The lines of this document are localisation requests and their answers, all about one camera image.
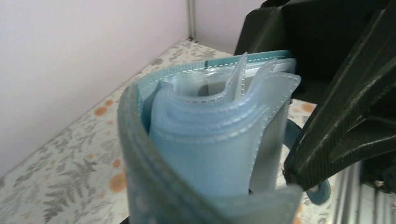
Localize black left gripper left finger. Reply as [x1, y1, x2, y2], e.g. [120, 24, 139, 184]
[234, 0, 313, 62]

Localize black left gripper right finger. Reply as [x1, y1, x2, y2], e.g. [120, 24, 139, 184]
[284, 8, 396, 190]

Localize blue card holder wallet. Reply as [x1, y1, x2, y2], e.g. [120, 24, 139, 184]
[117, 50, 303, 224]

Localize aluminium rail base frame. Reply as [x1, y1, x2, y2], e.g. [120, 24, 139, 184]
[327, 162, 396, 224]

